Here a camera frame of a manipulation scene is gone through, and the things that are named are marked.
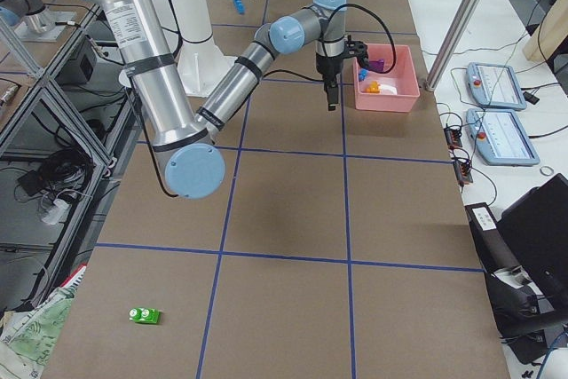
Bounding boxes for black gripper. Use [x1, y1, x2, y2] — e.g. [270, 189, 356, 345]
[316, 39, 345, 111]

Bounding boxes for long blue block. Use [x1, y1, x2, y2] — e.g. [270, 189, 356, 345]
[233, 0, 246, 15]

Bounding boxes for small blue block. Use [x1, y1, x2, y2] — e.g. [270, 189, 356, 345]
[358, 68, 368, 81]

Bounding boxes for orange block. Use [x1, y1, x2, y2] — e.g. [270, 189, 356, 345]
[365, 81, 381, 93]

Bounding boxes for purple block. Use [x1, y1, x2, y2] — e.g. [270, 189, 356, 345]
[366, 59, 385, 74]

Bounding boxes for green block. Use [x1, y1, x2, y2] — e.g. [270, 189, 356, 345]
[129, 307, 161, 325]

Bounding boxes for pink plastic box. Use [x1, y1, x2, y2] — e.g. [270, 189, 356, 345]
[352, 44, 420, 113]

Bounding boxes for brown paper table mat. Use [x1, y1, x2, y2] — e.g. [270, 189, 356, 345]
[42, 0, 511, 379]

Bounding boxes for far teach pendant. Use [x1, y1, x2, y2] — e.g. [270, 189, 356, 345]
[466, 62, 526, 111]

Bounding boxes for teach pendant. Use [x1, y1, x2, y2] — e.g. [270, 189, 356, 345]
[465, 108, 540, 166]
[466, 62, 526, 111]

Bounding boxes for near teach pendant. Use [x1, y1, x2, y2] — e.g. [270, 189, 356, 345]
[465, 108, 540, 166]

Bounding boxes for patterned cloth bag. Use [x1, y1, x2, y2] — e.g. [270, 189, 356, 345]
[1, 285, 77, 378]

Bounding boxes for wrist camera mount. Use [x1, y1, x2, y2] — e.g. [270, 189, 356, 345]
[344, 36, 369, 69]

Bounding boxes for white camera mast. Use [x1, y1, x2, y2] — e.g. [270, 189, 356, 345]
[118, 0, 240, 99]

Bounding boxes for aluminium frame post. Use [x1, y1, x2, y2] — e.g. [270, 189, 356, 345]
[425, 0, 480, 92]

